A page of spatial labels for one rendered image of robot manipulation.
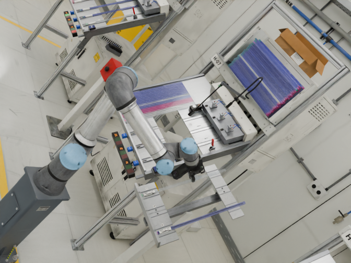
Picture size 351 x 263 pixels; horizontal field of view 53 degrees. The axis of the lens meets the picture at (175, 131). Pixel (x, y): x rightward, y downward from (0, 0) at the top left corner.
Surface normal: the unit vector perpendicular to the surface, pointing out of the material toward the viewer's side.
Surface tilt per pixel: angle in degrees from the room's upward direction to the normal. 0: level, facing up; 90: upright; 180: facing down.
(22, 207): 90
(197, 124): 43
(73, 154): 7
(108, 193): 90
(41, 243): 0
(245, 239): 90
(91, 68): 90
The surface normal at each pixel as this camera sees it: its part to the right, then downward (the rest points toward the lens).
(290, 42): -0.47, -0.33
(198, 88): 0.08, -0.65
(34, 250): 0.69, -0.64
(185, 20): 0.39, 0.73
